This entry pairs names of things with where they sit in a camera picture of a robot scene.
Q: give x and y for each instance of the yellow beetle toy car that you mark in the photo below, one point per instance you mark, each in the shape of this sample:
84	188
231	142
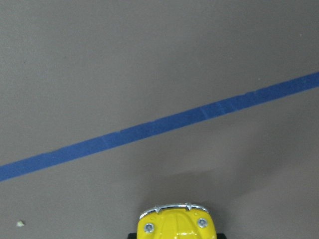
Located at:
176	221

